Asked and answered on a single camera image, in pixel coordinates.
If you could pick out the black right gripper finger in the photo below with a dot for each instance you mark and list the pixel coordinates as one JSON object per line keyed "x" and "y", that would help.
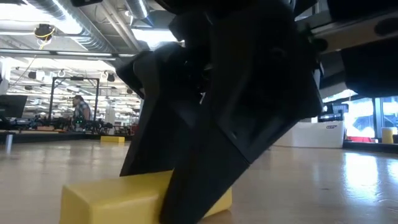
{"x": 164, "y": 118}
{"x": 248, "y": 109}

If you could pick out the black robot station frame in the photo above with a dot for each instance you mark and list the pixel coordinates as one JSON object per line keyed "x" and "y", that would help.
{"x": 74, "y": 78}

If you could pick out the yellow cylinder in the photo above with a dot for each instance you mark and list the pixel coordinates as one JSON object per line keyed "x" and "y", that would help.
{"x": 387, "y": 135}

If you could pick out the yellow rectangular block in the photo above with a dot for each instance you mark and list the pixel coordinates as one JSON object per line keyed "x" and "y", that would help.
{"x": 109, "y": 199}
{"x": 112, "y": 139}

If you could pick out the silver ventilation duct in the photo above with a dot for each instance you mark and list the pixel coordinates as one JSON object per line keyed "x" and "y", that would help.
{"x": 93, "y": 40}

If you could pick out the black monitor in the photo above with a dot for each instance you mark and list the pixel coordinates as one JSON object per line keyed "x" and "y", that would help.
{"x": 12, "y": 105}

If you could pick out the person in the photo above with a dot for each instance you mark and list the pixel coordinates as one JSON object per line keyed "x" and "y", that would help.
{"x": 81, "y": 110}

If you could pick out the white plastic bin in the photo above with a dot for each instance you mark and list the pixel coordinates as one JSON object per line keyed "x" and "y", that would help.
{"x": 317, "y": 137}

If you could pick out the grey metal post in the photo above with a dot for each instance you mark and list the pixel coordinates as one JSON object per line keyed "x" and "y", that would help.
{"x": 9, "y": 143}

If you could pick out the long ceiling light bar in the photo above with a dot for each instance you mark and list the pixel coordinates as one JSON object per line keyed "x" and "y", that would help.
{"x": 84, "y": 53}

